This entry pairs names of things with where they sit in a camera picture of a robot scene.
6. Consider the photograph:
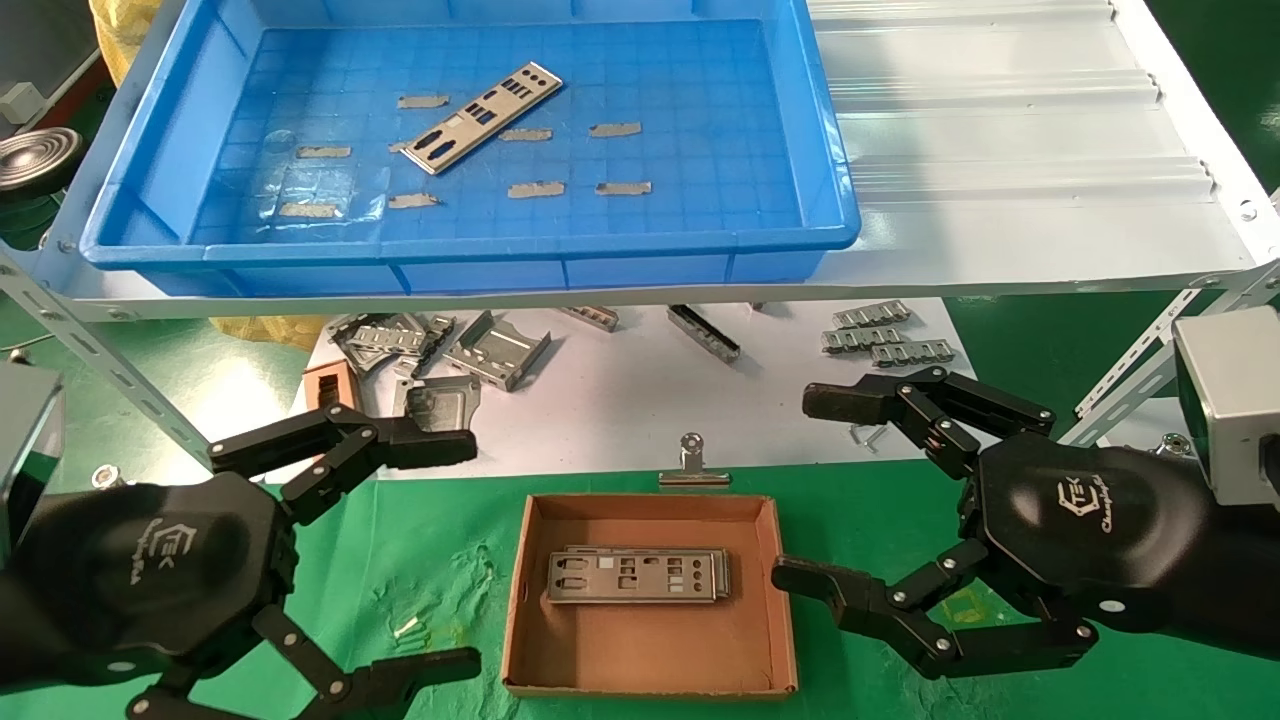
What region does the folded sheet metal bracket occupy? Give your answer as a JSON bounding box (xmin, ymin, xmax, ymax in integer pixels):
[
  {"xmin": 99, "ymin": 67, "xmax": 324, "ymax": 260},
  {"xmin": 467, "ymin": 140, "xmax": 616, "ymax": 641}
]
[{"xmin": 442, "ymin": 310, "xmax": 553, "ymax": 392}]

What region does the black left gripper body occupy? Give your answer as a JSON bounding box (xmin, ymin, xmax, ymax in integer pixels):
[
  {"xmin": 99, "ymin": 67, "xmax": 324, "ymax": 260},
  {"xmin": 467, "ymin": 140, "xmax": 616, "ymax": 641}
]
[{"xmin": 0, "ymin": 473, "xmax": 298, "ymax": 693}]

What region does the black round stool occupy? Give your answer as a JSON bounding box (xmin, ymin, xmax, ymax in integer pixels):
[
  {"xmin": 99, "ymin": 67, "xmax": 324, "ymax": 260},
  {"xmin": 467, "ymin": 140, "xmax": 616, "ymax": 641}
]
[{"xmin": 0, "ymin": 127, "xmax": 88, "ymax": 246}]

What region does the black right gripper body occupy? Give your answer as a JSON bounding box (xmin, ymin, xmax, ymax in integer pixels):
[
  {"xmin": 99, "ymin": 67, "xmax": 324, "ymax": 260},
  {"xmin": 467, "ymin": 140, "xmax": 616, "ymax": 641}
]
[{"xmin": 965, "ymin": 432, "xmax": 1280, "ymax": 661}]

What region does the brown cardboard box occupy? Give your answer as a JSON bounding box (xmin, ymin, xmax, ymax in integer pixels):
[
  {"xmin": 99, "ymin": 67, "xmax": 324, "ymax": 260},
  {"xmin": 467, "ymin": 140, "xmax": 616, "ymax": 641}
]
[{"xmin": 501, "ymin": 493, "xmax": 799, "ymax": 698}]

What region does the green table cloth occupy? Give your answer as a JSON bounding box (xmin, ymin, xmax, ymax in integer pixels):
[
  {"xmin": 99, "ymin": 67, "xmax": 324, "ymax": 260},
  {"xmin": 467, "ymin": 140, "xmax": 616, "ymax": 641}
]
[{"xmin": 0, "ymin": 470, "xmax": 1280, "ymax": 720}]

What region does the dark metal bar part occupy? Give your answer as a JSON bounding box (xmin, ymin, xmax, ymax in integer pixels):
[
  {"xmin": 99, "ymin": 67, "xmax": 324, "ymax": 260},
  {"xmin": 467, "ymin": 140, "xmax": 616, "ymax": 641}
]
[{"xmin": 667, "ymin": 304, "xmax": 742, "ymax": 363}]

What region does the grey metal frame part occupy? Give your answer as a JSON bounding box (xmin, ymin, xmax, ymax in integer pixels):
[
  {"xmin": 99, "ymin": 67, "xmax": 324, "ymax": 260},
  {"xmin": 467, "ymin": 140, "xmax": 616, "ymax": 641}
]
[{"xmin": 392, "ymin": 375, "xmax": 483, "ymax": 434}]

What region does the silver ribbed metal strip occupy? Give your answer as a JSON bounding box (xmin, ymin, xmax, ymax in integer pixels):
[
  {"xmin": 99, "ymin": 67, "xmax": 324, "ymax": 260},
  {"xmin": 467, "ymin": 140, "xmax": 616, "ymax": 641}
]
[
  {"xmin": 833, "ymin": 300, "xmax": 912, "ymax": 329},
  {"xmin": 821, "ymin": 326, "xmax": 906, "ymax": 354},
  {"xmin": 870, "ymin": 339, "xmax": 956, "ymax": 368}
]

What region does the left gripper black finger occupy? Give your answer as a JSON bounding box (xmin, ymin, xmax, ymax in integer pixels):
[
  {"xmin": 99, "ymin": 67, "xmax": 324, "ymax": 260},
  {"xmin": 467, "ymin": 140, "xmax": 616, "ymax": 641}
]
[
  {"xmin": 208, "ymin": 405, "xmax": 478, "ymax": 526},
  {"xmin": 125, "ymin": 605, "xmax": 483, "ymax": 720}
]

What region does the slotted metal bracket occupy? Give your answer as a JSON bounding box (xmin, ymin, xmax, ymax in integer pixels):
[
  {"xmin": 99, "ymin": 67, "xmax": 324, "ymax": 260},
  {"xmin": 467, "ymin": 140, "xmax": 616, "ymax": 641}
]
[
  {"xmin": 395, "ymin": 314, "xmax": 458, "ymax": 379},
  {"xmin": 330, "ymin": 313, "xmax": 433, "ymax": 376}
]

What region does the white board sheet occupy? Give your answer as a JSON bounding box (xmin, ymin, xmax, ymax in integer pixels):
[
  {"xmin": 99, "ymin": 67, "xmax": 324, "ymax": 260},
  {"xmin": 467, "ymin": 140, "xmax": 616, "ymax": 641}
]
[{"xmin": 305, "ymin": 298, "xmax": 986, "ymax": 483}]

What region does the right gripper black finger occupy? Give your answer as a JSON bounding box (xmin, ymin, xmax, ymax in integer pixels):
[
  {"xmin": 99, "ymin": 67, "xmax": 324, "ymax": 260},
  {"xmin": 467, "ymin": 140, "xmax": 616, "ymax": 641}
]
[
  {"xmin": 772, "ymin": 540, "xmax": 1098, "ymax": 681},
  {"xmin": 802, "ymin": 366, "xmax": 1057, "ymax": 479}
]

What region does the clear tape patch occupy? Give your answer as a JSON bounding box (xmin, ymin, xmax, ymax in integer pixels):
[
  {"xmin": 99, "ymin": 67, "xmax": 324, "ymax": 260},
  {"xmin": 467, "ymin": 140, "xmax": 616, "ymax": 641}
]
[{"xmin": 255, "ymin": 165, "xmax": 391, "ymax": 226}]

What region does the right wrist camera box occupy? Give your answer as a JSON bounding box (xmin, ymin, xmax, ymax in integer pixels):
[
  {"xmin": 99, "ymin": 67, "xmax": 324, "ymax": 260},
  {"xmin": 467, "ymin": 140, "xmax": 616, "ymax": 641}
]
[{"xmin": 1172, "ymin": 305, "xmax": 1280, "ymax": 506}]

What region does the yellow plastic bag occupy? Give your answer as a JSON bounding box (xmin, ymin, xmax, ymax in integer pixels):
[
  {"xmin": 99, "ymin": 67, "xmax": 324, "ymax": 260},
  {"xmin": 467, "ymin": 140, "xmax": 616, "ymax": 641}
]
[
  {"xmin": 208, "ymin": 315, "xmax": 333, "ymax": 352},
  {"xmin": 88, "ymin": 0, "xmax": 166, "ymax": 89}
]

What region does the white perforated rack strut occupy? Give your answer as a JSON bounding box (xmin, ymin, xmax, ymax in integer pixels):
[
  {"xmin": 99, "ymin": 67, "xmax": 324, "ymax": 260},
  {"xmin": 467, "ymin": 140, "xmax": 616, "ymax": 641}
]
[
  {"xmin": 1058, "ymin": 262, "xmax": 1280, "ymax": 448},
  {"xmin": 0, "ymin": 250, "xmax": 226, "ymax": 461}
]

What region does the white metal rack shelf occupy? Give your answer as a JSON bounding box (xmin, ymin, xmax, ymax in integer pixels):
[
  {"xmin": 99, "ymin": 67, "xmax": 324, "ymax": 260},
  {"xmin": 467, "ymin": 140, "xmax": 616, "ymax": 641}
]
[{"xmin": 0, "ymin": 0, "xmax": 1280, "ymax": 323}]

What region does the brown part holder tray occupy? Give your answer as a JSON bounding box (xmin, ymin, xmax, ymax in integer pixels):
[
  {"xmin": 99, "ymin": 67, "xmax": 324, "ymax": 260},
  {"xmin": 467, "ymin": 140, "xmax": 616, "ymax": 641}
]
[{"xmin": 303, "ymin": 360, "xmax": 363, "ymax": 413}]

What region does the blue plastic tray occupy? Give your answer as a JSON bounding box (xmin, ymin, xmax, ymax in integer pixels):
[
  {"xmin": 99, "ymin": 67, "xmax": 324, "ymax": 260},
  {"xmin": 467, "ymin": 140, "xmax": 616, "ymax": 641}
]
[{"xmin": 78, "ymin": 0, "xmax": 863, "ymax": 298}]

